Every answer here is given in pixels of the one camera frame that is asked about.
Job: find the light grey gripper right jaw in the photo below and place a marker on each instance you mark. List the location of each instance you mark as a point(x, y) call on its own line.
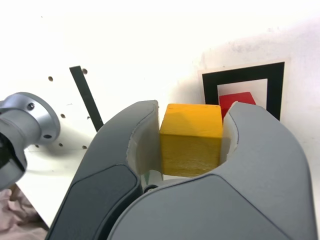
point(225, 205)

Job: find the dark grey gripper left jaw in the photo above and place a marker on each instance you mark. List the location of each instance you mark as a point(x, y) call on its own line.
point(110, 150)

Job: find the yellow cube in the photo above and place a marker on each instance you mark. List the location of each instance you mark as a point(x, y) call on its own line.
point(191, 145)

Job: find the red cube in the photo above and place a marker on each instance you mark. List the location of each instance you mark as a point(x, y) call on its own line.
point(237, 97)

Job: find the black tape square outline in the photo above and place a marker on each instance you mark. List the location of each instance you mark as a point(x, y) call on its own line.
point(275, 87)

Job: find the black tape strip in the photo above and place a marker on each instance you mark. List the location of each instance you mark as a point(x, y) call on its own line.
point(85, 95)

